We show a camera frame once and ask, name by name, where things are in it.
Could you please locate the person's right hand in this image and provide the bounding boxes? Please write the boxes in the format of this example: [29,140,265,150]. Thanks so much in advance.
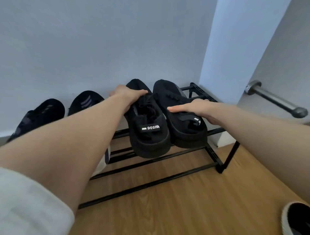
[167,99,225,125]

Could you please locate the person's right forearm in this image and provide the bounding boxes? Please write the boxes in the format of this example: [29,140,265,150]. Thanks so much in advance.
[213,103,310,204]

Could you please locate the black metal shoe rack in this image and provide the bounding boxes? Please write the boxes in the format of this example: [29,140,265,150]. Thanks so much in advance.
[78,82,241,210]

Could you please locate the silver metal door handle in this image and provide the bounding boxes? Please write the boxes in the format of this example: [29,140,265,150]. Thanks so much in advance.
[244,80,309,119]

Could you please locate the black platform shoe white label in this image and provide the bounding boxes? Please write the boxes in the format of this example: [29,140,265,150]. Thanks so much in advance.
[124,79,172,159]

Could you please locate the white sleeve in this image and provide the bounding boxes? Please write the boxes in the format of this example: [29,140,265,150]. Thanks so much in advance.
[0,167,75,235]

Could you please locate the black sneaker grey stripes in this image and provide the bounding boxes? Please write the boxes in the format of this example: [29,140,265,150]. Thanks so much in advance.
[6,98,65,144]

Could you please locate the person's left hand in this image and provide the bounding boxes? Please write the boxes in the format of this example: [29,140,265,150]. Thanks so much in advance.
[109,85,149,114]

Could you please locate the black slipper white rim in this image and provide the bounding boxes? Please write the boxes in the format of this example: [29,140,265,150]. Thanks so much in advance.
[281,201,310,235]

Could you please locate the black platform shoe grey toe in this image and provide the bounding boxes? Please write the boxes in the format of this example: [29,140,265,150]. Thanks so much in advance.
[153,79,208,149]

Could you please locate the black sneaker purple stripes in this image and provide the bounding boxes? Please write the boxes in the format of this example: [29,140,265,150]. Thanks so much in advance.
[68,90,112,177]

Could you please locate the person's left forearm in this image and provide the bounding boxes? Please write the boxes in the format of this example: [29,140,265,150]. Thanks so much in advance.
[0,96,132,214]

